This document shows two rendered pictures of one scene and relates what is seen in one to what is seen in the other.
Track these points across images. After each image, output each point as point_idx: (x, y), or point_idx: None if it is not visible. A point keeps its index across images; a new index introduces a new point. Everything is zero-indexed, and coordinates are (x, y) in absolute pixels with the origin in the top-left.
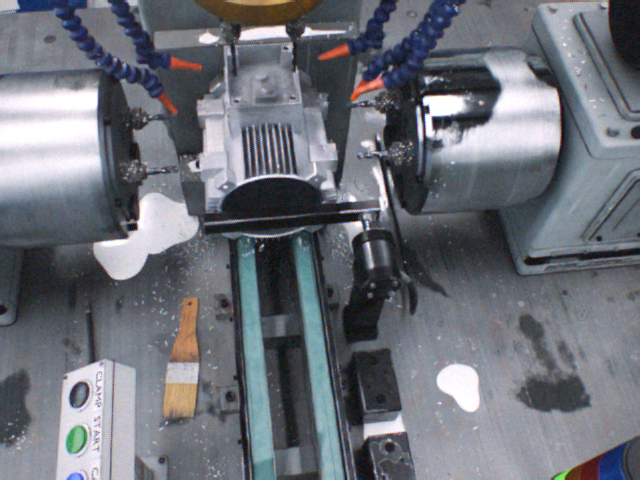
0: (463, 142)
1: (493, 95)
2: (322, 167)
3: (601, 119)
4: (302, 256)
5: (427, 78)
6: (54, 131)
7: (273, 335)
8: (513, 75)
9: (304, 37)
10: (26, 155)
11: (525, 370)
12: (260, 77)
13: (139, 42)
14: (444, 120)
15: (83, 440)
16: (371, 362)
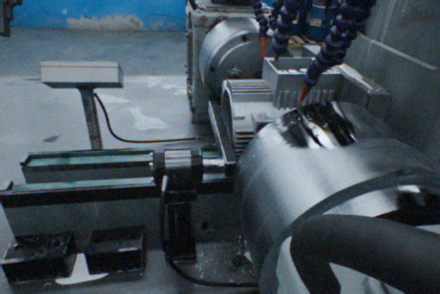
0: (271, 146)
1: (332, 141)
2: (243, 112)
3: None
4: (213, 176)
5: (327, 102)
6: (231, 28)
7: None
8: (377, 153)
9: (350, 76)
10: (220, 30)
11: None
12: (300, 70)
13: (272, 3)
14: (285, 122)
15: (80, 61)
16: (132, 235)
